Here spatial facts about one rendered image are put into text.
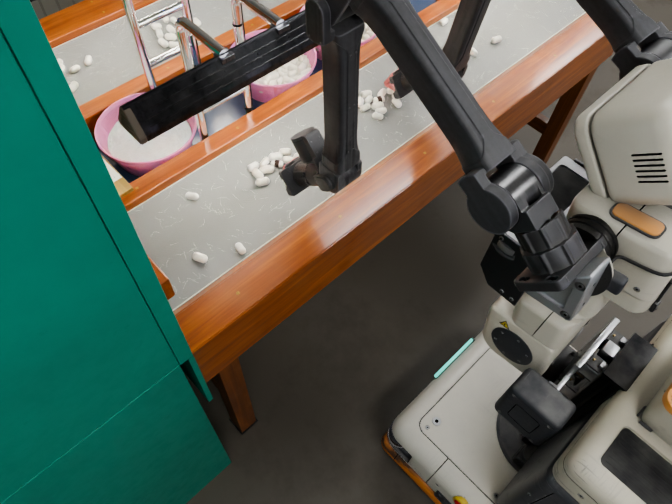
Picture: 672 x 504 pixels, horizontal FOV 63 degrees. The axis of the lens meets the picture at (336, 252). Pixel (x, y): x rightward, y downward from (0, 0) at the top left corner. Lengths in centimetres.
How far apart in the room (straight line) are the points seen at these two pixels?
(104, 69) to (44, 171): 124
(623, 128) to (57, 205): 70
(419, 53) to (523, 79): 104
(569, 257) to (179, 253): 88
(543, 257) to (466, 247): 149
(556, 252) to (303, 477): 128
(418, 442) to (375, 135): 86
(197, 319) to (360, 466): 88
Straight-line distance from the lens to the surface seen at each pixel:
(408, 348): 203
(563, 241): 82
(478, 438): 168
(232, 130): 155
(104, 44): 194
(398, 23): 81
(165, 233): 139
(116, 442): 120
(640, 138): 83
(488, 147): 80
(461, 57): 142
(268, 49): 126
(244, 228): 136
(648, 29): 115
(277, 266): 127
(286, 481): 188
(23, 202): 64
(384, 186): 142
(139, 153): 158
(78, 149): 63
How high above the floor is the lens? 185
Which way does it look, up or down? 57 degrees down
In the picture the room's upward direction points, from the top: 4 degrees clockwise
